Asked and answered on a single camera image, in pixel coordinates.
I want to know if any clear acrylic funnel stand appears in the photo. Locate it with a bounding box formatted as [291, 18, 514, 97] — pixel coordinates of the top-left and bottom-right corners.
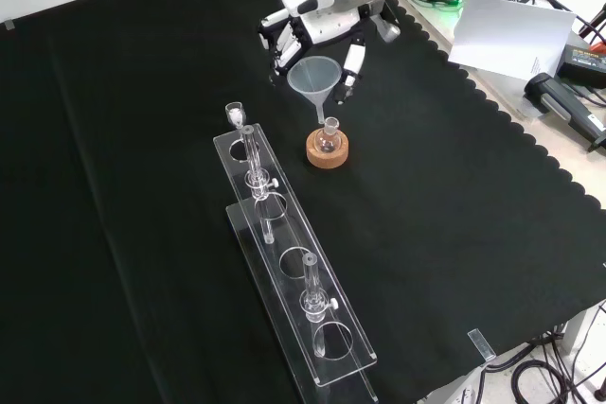
[212, 121, 380, 404]

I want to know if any black power adapter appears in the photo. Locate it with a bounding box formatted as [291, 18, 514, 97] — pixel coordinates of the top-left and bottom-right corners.
[557, 41, 606, 92]

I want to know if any black bench cloth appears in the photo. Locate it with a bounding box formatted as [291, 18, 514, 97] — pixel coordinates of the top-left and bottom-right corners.
[0, 0, 606, 404]

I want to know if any small glass weighing funnel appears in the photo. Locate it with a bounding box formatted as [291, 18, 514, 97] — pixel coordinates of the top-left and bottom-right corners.
[224, 101, 249, 131]

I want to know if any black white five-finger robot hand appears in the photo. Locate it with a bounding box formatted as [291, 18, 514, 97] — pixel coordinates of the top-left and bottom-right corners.
[258, 0, 401, 106]

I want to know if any clear plastic funnel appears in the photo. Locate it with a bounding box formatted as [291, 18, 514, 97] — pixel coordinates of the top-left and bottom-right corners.
[286, 56, 339, 130]

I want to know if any cork ring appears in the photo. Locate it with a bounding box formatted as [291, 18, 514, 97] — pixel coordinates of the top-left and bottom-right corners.
[305, 129, 352, 170]

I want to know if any black cable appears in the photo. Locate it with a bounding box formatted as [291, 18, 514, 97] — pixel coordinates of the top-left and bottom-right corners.
[512, 358, 578, 404]
[481, 300, 606, 373]

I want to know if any pale board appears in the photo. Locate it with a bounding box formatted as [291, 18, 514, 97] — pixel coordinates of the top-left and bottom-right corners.
[446, 0, 579, 81]

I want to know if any black handheld device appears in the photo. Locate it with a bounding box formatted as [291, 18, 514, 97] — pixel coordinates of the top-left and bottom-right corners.
[522, 72, 606, 153]

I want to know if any small glass round-bottom flask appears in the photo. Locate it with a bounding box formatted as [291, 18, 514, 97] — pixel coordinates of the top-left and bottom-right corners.
[315, 115, 344, 152]

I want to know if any clear plastic strip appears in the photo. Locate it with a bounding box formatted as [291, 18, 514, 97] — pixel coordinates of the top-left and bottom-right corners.
[467, 327, 497, 360]

